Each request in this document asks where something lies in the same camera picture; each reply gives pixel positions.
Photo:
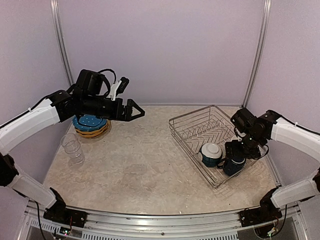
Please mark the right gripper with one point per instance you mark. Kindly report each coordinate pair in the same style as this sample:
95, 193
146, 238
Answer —
256, 153

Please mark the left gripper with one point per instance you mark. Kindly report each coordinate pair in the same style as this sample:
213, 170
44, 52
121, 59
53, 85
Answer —
117, 115

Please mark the dark blue mug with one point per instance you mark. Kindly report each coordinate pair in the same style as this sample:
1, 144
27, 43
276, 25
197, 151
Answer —
231, 166

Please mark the teal white bowl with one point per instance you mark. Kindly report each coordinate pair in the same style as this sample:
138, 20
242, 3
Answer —
211, 154

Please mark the yellow dotted plate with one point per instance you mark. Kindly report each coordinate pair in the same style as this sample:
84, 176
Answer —
94, 132
94, 136

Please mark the blue dotted plate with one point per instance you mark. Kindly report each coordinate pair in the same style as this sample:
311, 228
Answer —
88, 123

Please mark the clear glass front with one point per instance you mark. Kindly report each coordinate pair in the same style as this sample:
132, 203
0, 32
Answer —
69, 139

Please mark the clear glass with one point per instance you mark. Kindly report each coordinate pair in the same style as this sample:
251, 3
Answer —
69, 139
78, 156

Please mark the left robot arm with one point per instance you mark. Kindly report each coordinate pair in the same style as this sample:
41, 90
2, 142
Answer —
52, 109

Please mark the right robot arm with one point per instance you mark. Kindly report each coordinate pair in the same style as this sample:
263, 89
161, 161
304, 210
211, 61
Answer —
301, 144

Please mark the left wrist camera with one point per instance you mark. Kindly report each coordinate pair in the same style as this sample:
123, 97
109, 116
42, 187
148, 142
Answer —
118, 88

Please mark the wire dish rack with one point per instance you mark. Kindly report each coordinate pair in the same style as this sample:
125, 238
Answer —
202, 134

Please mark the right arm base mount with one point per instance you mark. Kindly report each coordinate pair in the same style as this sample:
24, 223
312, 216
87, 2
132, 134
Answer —
255, 216

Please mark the front aluminium rail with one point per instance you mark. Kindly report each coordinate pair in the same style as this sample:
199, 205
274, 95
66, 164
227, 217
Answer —
103, 225

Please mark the left aluminium frame post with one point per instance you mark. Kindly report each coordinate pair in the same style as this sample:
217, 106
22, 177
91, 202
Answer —
54, 5

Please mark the aluminium frame post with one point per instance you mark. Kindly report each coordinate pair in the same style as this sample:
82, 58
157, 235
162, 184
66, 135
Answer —
54, 5
258, 52

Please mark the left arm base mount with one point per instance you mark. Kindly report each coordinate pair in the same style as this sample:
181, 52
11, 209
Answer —
66, 216

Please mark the right aluminium frame post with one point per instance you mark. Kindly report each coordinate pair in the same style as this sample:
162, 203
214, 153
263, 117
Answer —
258, 52

